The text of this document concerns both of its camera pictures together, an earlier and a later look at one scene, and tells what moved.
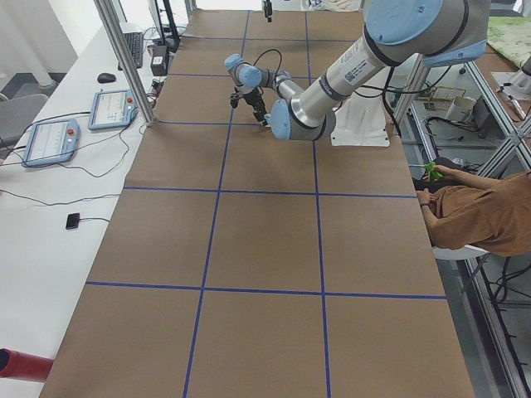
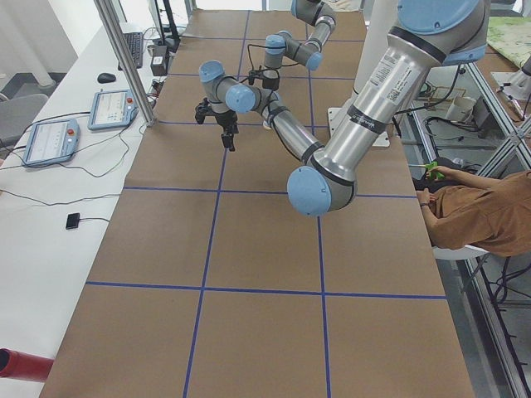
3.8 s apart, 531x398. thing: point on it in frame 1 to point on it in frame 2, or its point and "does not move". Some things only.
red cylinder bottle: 21,366 does not move
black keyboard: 136,43 does not move
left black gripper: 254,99 to 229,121
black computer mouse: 106,78 does not move
